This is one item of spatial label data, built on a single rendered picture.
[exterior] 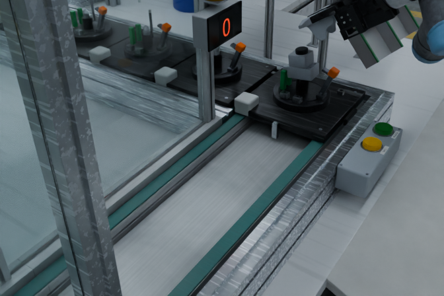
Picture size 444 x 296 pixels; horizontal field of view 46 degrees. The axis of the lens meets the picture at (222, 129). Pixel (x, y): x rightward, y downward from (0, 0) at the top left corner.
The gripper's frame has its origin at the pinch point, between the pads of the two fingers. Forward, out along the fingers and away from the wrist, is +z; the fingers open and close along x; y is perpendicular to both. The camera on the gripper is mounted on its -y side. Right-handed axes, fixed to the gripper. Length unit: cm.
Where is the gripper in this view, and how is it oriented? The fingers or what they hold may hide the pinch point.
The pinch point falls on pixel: (304, 20)
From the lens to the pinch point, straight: 121.2
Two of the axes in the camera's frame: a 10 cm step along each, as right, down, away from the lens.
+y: 4.9, 8.6, 1.8
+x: 5.7, -4.6, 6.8
